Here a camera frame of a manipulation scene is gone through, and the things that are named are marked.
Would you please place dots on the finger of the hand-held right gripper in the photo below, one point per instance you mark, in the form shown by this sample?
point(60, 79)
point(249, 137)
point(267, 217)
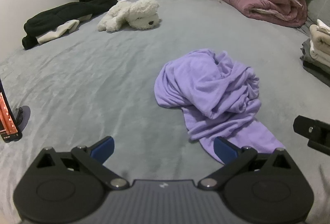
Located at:
point(306, 127)

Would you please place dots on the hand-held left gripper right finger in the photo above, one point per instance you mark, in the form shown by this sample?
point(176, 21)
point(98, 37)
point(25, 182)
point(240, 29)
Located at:
point(224, 149)

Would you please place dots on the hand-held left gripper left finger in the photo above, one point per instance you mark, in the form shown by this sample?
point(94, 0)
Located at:
point(103, 148)

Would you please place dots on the lilac purple pants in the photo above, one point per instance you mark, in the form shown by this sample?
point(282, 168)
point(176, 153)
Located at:
point(206, 90)

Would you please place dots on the dark grey folded garment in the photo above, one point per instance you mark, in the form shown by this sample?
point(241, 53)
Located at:
point(317, 72)

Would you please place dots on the thick white folded garment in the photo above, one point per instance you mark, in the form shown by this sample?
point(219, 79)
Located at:
point(321, 55)

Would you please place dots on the beige folded garment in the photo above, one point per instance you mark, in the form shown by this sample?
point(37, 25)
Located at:
point(319, 37)

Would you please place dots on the smartphone with lit screen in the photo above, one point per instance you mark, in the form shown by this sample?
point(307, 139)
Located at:
point(7, 120)

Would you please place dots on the thin white folded garment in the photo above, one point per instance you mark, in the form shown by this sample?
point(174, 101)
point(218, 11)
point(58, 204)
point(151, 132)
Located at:
point(324, 26)

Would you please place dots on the cream white garment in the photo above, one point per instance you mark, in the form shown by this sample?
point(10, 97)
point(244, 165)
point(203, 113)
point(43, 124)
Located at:
point(59, 30)

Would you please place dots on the white plush dog toy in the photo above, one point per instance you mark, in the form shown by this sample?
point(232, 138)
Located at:
point(139, 15)

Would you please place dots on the black crumpled garment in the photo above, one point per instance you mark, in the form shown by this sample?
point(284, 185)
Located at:
point(64, 12)

